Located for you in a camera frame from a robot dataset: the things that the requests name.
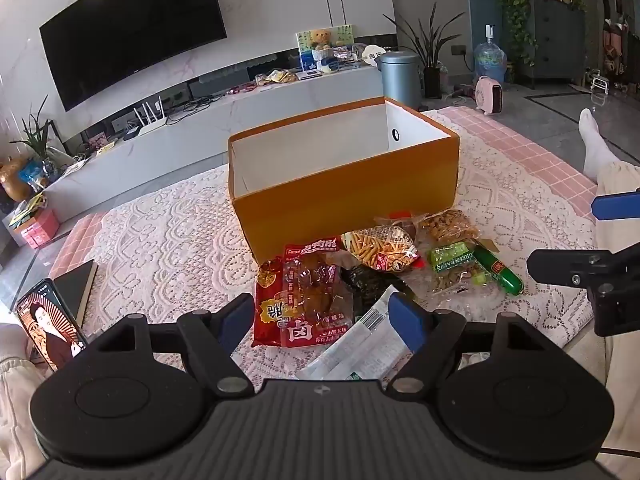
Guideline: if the clear pastry packet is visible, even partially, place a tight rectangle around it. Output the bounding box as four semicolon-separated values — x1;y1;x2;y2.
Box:
374;210;426;241

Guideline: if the pile of yellow snack bags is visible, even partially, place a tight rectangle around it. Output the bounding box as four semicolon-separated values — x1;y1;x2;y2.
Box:
255;70;296;86

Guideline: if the long leaf potted plant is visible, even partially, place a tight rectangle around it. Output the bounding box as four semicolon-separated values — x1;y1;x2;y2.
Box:
384;2;466;100

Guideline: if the green peas snack packet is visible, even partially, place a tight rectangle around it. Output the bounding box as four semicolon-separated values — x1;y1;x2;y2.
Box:
429;241;493;293

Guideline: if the person's leg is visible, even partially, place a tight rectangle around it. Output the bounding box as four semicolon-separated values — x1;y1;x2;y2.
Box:
579;108;640;480
0;322;51;480

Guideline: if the small green potted plant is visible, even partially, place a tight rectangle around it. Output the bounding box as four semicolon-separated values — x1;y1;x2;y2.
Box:
10;95;63;181

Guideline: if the orange gourd vase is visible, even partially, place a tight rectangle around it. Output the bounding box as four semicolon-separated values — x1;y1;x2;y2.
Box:
0;157;33;201

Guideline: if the person's right leg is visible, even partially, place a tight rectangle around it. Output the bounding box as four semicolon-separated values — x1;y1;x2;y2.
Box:
579;108;640;480

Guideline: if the teddy bear picture box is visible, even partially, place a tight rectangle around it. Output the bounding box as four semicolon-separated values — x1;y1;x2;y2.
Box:
296;24;357;68

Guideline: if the red clear meat packet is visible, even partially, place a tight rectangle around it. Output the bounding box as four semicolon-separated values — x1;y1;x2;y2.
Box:
281;237;351;348

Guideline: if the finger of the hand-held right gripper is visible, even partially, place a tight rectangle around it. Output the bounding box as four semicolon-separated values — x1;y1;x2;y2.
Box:
591;190;640;221
526;247;640;289

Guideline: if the green sausage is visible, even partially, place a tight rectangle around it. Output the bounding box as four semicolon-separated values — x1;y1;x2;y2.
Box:
472;245;523;296

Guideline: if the person's left leg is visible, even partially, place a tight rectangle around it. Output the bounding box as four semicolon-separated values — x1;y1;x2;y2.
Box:
0;322;51;480

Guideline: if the dark seaweed packet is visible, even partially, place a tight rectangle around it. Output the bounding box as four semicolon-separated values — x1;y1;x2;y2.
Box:
340;265;401;311

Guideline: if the grey blue trash bin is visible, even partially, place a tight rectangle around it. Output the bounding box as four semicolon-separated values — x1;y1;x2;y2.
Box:
375;51;423;111

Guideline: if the black television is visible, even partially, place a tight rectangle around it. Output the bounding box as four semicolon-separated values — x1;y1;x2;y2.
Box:
39;0;228;112

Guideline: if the pink heater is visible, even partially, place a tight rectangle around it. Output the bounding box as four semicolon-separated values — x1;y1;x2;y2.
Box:
474;75;507;117

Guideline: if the pink box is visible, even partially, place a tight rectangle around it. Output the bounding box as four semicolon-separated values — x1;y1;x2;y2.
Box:
12;208;61;248

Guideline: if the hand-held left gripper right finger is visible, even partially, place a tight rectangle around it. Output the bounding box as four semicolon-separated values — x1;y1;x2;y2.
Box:
385;291;546;395

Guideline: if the white television cabinet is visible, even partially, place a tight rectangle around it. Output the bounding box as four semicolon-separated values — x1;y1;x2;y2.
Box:
42;65;386;223

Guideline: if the orange cardboard box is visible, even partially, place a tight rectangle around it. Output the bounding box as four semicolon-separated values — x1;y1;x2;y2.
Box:
227;96;461;266

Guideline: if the fries snack packet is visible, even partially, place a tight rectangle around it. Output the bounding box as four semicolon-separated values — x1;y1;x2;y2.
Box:
341;226;422;275

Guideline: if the clear peanut packet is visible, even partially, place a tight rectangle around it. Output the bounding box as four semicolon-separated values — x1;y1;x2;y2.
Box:
417;210;481;246

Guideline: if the grey blue cabinet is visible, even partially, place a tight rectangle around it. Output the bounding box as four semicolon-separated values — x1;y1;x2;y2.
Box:
530;0;586;81

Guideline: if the smartphone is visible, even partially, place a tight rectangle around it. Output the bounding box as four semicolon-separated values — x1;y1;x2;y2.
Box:
15;278;88;373

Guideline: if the trailing green plant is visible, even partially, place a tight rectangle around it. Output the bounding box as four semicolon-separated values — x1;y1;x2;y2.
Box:
465;0;538;68

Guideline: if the white router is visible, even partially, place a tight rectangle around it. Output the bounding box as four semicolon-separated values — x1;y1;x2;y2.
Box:
132;96;168;136

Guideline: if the dark book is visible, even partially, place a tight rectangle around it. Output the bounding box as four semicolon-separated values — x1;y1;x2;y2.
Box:
52;259;100;328

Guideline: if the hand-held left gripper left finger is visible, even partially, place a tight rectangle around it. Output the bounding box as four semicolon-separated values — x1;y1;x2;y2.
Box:
85;292;256;395

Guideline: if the blue water jug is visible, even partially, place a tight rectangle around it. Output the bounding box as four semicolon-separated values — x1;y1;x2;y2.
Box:
472;24;508;85

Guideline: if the silver white snack packet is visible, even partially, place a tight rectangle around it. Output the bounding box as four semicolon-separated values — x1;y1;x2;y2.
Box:
295;285;416;381

